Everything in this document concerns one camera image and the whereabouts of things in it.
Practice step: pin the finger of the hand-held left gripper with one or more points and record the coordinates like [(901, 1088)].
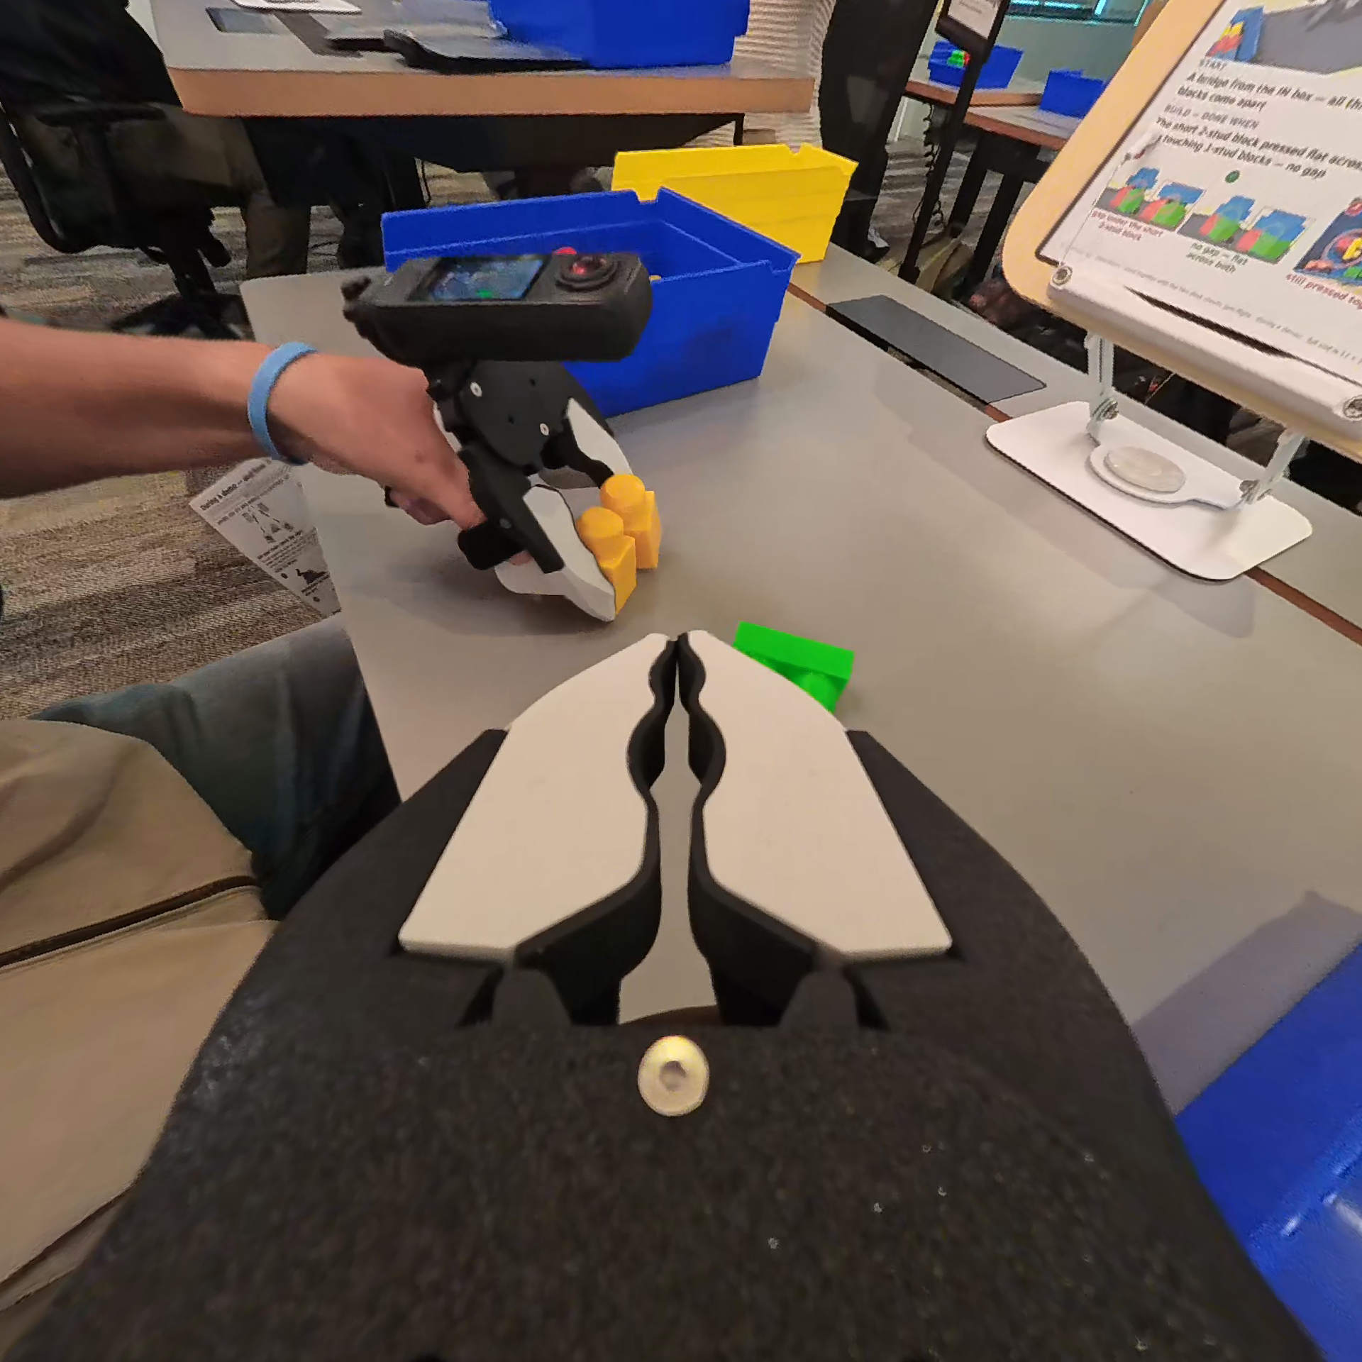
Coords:
[(572, 451), (551, 585)]

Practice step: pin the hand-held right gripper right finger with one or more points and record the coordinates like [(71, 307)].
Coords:
[(820, 851)]

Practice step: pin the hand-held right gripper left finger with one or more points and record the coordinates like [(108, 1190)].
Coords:
[(544, 851)]

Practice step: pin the orange mega block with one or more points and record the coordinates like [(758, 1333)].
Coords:
[(606, 558), (638, 522)]

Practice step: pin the blue storage bin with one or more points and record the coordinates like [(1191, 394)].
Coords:
[(975, 67), (1071, 94), (1300, 1192), (640, 33), (682, 320)]

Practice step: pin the green mega block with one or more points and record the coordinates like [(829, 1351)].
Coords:
[(799, 655)]

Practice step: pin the person's left forearm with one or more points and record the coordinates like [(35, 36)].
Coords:
[(108, 405)]

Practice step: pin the person's left hand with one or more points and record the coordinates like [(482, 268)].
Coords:
[(362, 415)]

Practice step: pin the blue wristband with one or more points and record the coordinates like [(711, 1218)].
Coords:
[(278, 405)]

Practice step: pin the printed paper sheet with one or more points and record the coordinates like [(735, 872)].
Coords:
[(267, 532)]

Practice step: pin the wooden table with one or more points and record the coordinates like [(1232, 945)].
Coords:
[(320, 89)]

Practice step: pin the yellow storage bin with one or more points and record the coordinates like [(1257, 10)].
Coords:
[(789, 203)]

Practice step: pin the person's jeans leg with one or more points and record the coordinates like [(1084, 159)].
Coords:
[(236, 746)]

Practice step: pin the black flat panel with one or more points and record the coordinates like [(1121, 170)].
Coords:
[(938, 352)]

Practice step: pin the black office chair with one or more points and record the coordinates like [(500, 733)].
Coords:
[(87, 170)]

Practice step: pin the person's beige jacket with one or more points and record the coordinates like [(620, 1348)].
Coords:
[(108, 958)]

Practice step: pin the white board stand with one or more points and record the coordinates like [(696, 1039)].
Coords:
[(1235, 532)]

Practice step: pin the printed instruction sheet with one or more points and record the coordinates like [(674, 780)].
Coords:
[(1257, 213)]

